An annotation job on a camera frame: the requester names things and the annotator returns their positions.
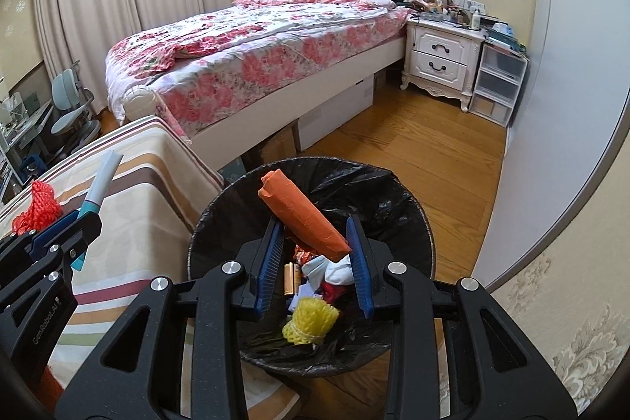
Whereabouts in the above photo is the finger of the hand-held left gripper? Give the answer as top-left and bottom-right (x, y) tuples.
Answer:
(30, 209), (103, 264)

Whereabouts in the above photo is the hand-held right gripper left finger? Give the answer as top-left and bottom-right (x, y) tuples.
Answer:
(54, 217), (286, 420)

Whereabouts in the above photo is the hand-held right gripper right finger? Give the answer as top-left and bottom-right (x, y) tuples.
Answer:
(345, 214), (576, 420)

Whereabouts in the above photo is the brown yellow bottle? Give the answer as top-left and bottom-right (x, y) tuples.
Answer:
(283, 261), (302, 298)

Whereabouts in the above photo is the white tissue wad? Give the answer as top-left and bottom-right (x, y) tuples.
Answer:
(301, 253), (356, 288)

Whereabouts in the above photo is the teal and white paper packet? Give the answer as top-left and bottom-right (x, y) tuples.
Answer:
(71, 150), (124, 270)

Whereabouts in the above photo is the trash bin with black bag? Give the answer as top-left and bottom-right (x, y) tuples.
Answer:
(187, 157), (436, 376)

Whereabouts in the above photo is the orange paper roll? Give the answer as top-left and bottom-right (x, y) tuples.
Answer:
(258, 170), (351, 262)

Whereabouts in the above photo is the red foam net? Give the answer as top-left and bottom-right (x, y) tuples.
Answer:
(11, 181), (64, 238)

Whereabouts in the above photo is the yellow foam net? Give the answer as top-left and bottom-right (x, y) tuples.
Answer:
(282, 296), (341, 346)

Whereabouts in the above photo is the white desk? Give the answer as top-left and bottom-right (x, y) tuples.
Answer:
(0, 93), (55, 165)

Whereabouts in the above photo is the brown cardboard box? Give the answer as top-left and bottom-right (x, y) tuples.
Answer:
(241, 125), (302, 170)

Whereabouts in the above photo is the grey desk chair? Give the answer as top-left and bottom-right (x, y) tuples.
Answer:
(49, 61), (102, 145)

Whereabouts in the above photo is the white cardboard box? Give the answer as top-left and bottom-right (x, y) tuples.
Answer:
(298, 76), (376, 152)

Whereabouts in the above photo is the white nightstand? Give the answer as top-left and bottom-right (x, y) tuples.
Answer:
(400, 17), (485, 113)

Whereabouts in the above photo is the pink floral quilt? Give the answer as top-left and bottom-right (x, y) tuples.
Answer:
(105, 0), (414, 140)

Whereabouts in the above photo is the plastic drawer unit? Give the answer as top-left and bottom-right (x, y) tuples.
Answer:
(467, 41), (528, 128)

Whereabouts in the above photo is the grey wardrobe door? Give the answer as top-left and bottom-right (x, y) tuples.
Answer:
(472, 0), (630, 293)

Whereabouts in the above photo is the clutter of bottles on nightstand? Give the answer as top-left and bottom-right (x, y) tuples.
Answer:
(411, 0), (523, 37)

